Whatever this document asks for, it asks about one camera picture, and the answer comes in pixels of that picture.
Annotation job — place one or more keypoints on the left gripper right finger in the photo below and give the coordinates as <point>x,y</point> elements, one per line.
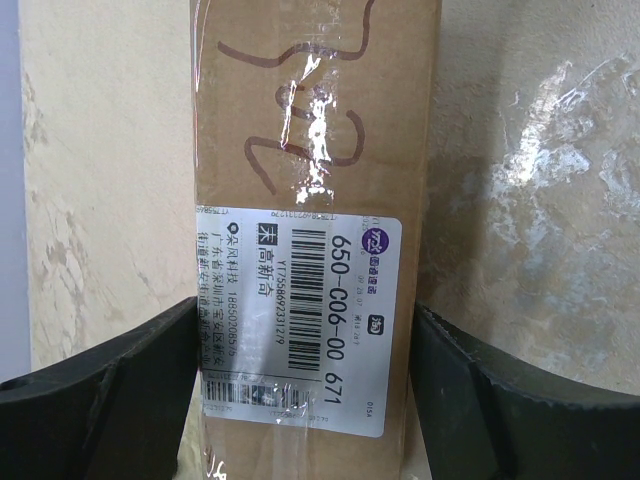
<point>485,414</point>

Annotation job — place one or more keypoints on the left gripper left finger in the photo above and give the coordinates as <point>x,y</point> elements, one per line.
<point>114,411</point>

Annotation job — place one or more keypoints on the brown cardboard express box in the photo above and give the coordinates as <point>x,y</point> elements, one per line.
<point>310,122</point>

